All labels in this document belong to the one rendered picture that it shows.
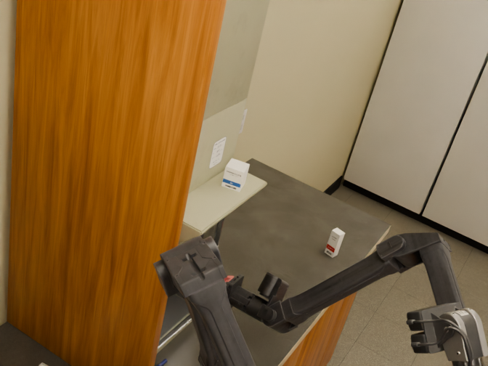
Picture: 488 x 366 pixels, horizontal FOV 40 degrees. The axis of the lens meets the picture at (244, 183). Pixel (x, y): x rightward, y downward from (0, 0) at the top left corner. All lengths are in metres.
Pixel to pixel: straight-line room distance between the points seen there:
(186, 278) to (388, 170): 3.79
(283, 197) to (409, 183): 2.05
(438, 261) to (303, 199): 1.34
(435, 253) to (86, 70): 0.88
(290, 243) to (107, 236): 1.11
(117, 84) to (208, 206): 0.39
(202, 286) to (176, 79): 0.44
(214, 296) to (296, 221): 1.65
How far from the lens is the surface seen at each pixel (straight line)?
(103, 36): 1.40
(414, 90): 4.54
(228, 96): 1.61
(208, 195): 1.65
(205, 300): 1.06
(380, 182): 4.82
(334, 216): 2.80
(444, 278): 1.57
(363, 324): 3.81
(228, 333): 1.08
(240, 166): 1.68
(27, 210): 1.76
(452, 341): 1.13
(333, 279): 1.70
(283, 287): 1.80
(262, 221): 2.63
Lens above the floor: 2.40
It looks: 31 degrees down
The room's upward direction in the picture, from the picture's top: 14 degrees clockwise
